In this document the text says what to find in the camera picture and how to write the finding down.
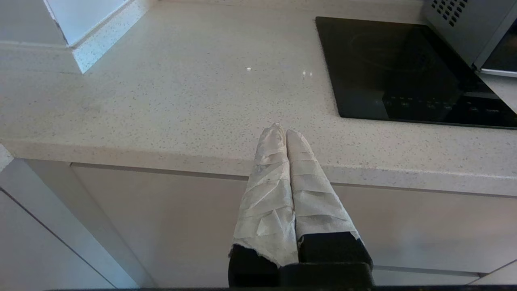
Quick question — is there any white wide cabinet front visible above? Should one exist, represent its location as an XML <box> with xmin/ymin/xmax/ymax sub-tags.
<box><xmin>72</xmin><ymin>163</ymin><xmax>517</xmax><ymax>279</ymax></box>

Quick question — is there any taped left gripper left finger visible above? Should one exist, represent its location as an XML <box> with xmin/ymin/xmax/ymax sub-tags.
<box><xmin>228</xmin><ymin>123</ymin><xmax>299</xmax><ymax>287</ymax></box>

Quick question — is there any silver black microwave oven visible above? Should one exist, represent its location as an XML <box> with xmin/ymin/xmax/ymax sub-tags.
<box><xmin>422</xmin><ymin>0</ymin><xmax>517</xmax><ymax>68</ymax></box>

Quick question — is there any white cabinet door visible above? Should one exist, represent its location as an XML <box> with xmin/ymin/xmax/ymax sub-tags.
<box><xmin>0</xmin><ymin>189</ymin><xmax>116</xmax><ymax>288</ymax></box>

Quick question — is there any black glass induction cooktop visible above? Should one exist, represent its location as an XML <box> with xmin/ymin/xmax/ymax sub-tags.
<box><xmin>316</xmin><ymin>17</ymin><xmax>517</xmax><ymax>131</ymax></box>

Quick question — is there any white low drawer front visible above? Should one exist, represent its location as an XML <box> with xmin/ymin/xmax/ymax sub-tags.
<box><xmin>372</xmin><ymin>259</ymin><xmax>517</xmax><ymax>286</ymax></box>

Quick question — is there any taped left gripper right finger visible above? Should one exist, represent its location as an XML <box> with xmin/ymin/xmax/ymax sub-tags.
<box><xmin>286</xmin><ymin>129</ymin><xmax>373</xmax><ymax>264</ymax></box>

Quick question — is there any white cabinet corner panel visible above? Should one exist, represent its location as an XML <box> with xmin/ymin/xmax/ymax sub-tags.
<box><xmin>0</xmin><ymin>159</ymin><xmax>157</xmax><ymax>288</ymax></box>

